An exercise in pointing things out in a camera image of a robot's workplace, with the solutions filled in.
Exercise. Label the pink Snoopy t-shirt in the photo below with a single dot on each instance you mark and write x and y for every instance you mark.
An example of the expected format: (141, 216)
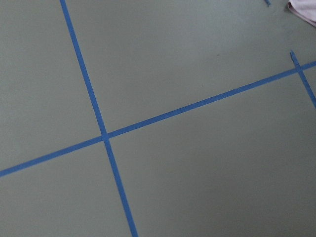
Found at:
(304, 9)

